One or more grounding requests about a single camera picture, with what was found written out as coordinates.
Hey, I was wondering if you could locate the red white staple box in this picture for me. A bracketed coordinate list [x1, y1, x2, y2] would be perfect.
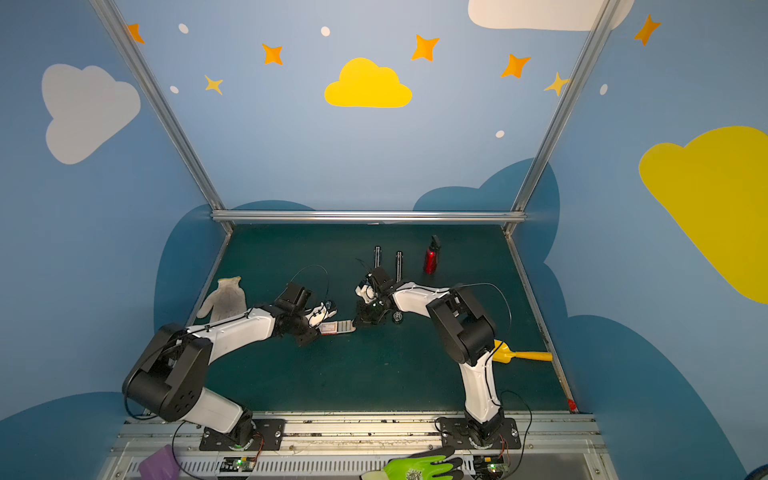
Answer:
[319, 320, 356, 336]

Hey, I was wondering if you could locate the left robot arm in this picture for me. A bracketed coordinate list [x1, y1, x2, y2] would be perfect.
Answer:
[122, 282, 337, 450]

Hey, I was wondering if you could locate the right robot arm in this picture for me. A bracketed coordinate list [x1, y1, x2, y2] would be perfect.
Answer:
[355, 267, 505, 447]

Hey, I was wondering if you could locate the red spray bottle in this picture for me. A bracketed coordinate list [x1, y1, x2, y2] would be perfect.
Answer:
[423, 235, 441, 275]

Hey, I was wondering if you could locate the white knit glove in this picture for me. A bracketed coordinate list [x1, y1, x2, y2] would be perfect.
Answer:
[196, 276, 247, 323]

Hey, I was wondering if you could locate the yellow plastic scoop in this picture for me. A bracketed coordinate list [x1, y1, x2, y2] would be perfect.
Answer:
[492, 340, 553, 364]

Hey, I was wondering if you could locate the green black work glove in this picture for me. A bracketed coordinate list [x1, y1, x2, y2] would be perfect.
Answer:
[360, 446, 464, 480]

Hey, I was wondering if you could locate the purple cloth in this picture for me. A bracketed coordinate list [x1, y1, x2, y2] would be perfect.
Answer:
[139, 444, 180, 480]

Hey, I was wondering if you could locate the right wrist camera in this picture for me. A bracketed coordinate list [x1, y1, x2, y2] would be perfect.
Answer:
[355, 284, 377, 304]

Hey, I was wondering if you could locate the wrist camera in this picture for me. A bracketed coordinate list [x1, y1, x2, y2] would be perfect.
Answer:
[305, 301, 337, 328]
[355, 284, 377, 304]

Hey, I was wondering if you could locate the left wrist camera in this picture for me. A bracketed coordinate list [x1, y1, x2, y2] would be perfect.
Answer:
[305, 301, 337, 328]

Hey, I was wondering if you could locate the aluminium rail frame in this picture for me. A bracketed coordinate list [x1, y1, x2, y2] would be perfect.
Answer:
[91, 1, 625, 236]

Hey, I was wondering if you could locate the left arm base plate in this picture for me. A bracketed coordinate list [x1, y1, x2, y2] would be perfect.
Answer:
[199, 418, 286, 452]

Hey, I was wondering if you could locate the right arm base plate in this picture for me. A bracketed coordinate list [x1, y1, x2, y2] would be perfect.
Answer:
[435, 417, 522, 450]

